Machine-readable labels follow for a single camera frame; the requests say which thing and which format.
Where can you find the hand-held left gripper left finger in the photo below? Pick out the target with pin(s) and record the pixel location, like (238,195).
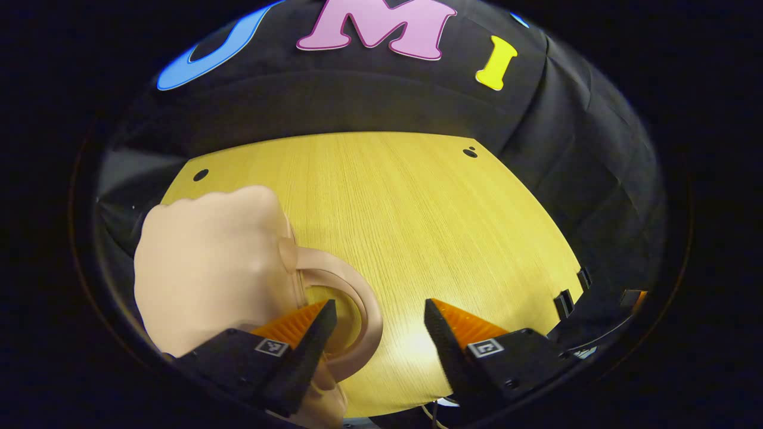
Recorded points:
(307,357)

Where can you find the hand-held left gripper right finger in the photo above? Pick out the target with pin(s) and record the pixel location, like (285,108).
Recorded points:
(453,363)

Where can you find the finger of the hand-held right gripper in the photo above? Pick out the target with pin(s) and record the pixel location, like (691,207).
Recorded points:
(636,299)

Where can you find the black backdrop cloth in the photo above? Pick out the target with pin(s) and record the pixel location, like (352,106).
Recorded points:
(357,95)

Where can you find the black table edge bracket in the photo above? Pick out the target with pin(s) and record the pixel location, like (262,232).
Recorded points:
(584,278)
(562,304)

